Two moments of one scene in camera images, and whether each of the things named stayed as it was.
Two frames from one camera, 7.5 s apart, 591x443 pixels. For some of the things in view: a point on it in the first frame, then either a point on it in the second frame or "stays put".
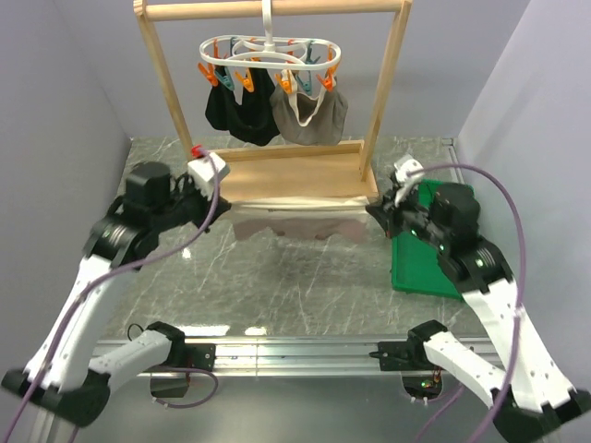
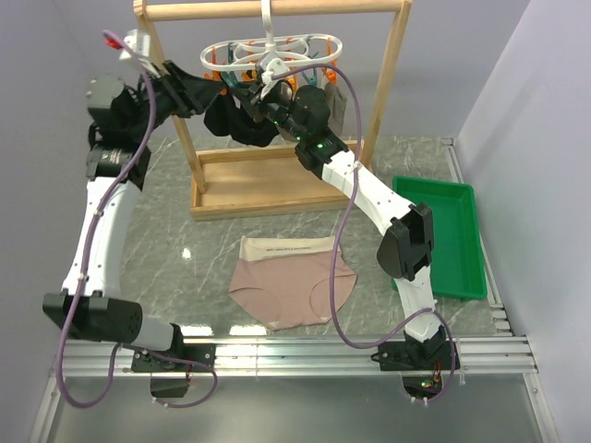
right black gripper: x=383 y=214 -> x=254 y=104
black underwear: x=255 y=121 stays put
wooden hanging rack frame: x=342 y=171 stays put
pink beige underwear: x=338 y=217 -> x=285 y=281
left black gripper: x=222 y=207 -> x=189 y=93
